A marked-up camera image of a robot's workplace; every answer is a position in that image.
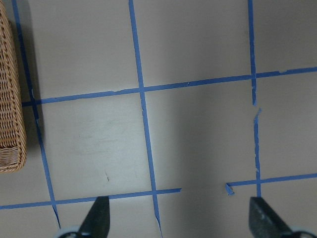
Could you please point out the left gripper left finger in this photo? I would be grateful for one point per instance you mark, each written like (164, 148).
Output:
(97, 221)

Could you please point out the brown wicker basket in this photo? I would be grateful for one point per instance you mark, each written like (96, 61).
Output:
(13, 140)

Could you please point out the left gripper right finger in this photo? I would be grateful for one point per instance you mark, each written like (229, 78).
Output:
(264, 222)

